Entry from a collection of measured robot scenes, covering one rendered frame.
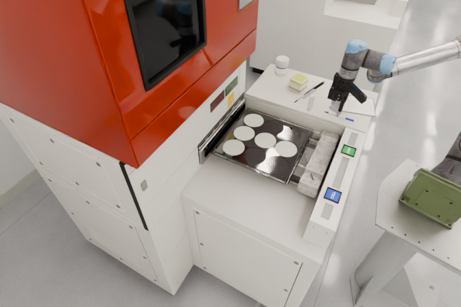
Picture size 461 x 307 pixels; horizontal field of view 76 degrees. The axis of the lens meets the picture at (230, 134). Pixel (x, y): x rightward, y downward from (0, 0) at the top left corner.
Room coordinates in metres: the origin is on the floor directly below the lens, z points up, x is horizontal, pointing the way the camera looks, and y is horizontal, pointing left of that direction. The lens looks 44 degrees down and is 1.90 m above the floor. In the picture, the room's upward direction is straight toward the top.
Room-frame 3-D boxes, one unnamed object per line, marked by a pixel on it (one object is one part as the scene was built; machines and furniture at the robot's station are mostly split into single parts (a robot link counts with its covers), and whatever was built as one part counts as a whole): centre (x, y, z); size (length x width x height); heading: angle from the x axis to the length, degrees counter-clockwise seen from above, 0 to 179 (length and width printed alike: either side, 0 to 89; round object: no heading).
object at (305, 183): (0.74, -0.33, 0.89); 0.08 x 0.03 x 0.03; 62
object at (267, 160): (0.99, -0.16, 0.90); 0.34 x 0.34 x 0.01; 62
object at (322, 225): (0.76, -0.45, 0.89); 0.55 x 0.09 x 0.14; 152
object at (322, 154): (0.88, -0.40, 0.87); 0.36 x 0.08 x 0.03; 152
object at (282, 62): (1.48, -0.29, 1.01); 0.07 x 0.07 x 0.10
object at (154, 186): (0.93, 0.13, 1.02); 0.82 x 0.03 x 0.40; 152
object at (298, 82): (1.33, -0.36, 1.00); 0.07 x 0.07 x 0.07; 46
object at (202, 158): (1.08, 0.03, 0.89); 0.44 x 0.02 x 0.10; 152
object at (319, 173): (0.81, -0.37, 0.89); 0.08 x 0.03 x 0.03; 62
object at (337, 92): (1.10, -0.49, 1.13); 0.09 x 0.08 x 0.12; 62
